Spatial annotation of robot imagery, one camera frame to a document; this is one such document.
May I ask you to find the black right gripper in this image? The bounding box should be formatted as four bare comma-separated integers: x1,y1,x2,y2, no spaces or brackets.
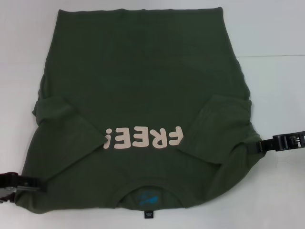
259,130,305,152

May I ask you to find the dark green FREE T-shirt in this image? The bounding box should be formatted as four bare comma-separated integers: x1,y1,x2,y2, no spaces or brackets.
11,7,264,219

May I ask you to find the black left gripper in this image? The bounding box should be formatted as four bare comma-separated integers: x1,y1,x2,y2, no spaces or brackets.
0,171,48,203

